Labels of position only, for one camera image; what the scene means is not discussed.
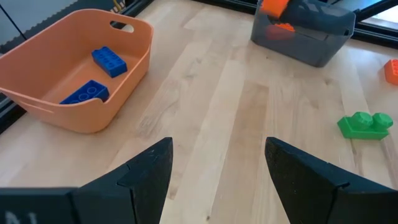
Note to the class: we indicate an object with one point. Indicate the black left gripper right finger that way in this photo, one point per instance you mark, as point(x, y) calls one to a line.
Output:
point(311, 193)

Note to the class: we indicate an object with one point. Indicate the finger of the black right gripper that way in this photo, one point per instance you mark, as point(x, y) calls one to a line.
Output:
point(300, 9)

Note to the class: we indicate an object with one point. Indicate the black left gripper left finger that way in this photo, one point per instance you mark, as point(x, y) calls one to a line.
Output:
point(133, 193)

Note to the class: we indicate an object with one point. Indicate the orange toy building block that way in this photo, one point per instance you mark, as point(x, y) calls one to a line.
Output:
point(273, 7)
point(391, 73)

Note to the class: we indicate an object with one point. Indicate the green two-stud building block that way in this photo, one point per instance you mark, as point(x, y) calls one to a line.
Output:
point(363, 130)

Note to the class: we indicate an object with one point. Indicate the blue toy building block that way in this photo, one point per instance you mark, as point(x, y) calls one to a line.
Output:
point(109, 62)
point(84, 93)

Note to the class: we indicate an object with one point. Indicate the grey translucent plastic bin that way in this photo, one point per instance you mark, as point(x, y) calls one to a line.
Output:
point(304, 49)

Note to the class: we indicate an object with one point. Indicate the orange plastic basket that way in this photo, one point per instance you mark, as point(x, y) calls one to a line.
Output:
point(93, 115)

